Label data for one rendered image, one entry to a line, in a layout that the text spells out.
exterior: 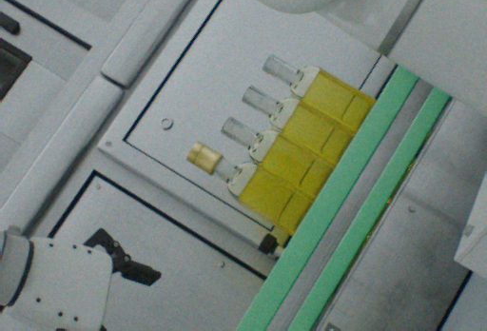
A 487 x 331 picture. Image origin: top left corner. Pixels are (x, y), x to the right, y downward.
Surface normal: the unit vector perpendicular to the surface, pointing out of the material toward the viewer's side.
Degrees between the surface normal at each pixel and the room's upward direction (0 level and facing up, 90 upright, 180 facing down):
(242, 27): 90
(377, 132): 90
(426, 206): 90
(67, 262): 106
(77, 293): 112
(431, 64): 93
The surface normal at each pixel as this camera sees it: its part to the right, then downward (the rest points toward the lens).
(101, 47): 0.00, -0.28
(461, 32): -0.04, -0.04
